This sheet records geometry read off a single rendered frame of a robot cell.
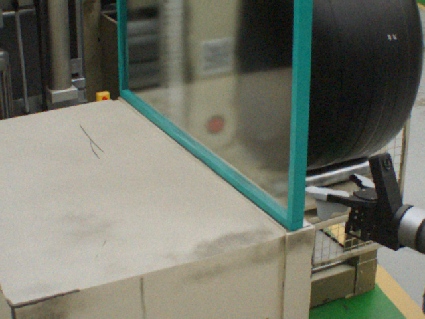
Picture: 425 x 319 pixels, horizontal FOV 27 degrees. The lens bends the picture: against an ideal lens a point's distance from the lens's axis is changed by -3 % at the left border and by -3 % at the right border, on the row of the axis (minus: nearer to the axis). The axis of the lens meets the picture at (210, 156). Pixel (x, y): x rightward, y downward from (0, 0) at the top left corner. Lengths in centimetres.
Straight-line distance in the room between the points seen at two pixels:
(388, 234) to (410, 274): 187
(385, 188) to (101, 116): 52
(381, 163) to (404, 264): 197
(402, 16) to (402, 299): 162
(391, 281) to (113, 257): 245
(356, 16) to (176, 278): 95
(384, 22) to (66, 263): 106
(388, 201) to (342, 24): 42
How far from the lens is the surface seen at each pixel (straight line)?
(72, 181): 125
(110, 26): 231
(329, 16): 184
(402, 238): 160
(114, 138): 138
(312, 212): 213
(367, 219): 164
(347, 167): 214
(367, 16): 188
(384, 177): 161
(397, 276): 348
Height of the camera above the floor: 181
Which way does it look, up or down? 24 degrees down
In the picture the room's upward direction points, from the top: straight up
